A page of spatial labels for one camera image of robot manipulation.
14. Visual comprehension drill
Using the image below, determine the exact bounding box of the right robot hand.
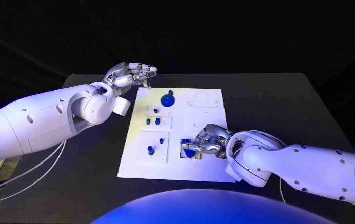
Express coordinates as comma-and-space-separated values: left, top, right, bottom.
180, 123, 234, 160

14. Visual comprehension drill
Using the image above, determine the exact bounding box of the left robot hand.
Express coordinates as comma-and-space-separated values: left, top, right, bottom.
101, 62, 159, 97

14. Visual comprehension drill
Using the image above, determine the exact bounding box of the blue plug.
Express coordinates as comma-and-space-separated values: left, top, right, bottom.
182, 138, 196, 159

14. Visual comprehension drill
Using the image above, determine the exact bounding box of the white task board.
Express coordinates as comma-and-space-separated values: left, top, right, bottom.
115, 87, 238, 184

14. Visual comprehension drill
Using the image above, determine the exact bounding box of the blue gear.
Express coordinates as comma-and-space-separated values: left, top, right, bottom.
160, 94, 176, 107

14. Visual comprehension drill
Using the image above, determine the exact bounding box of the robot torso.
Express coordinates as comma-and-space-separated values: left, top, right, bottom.
91, 189, 338, 224

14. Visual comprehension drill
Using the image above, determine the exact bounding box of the white cable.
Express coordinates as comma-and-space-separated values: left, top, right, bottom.
0, 142, 68, 201
278, 177, 287, 205
0, 141, 65, 187

